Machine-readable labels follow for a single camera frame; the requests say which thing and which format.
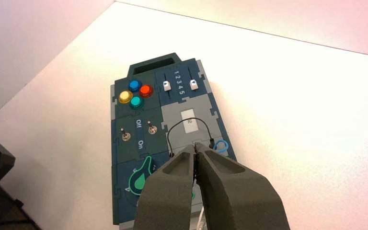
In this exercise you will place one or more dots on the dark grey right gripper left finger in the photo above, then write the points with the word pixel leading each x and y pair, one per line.
pixel 168 196

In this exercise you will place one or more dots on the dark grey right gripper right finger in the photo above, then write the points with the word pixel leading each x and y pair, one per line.
pixel 234 200

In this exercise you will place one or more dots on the green and black rotary knob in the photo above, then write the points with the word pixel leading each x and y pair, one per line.
pixel 139 181

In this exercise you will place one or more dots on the blue and grey control box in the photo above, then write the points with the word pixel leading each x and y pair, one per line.
pixel 149 141

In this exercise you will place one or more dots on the white paper label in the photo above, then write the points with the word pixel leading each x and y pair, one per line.
pixel 189 120

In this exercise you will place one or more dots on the green push button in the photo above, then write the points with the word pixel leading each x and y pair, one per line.
pixel 136 102

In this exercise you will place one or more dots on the red push button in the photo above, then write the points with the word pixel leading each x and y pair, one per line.
pixel 146 91

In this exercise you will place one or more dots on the yellow push button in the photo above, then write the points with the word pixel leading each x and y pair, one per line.
pixel 125 96

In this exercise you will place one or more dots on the white slider knob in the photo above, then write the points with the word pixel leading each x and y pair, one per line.
pixel 167 86
pixel 193 84

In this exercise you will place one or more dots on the blue push button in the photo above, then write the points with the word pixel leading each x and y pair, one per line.
pixel 134 85

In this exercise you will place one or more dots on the silver toggle switch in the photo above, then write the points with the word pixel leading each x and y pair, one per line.
pixel 126 136
pixel 152 129

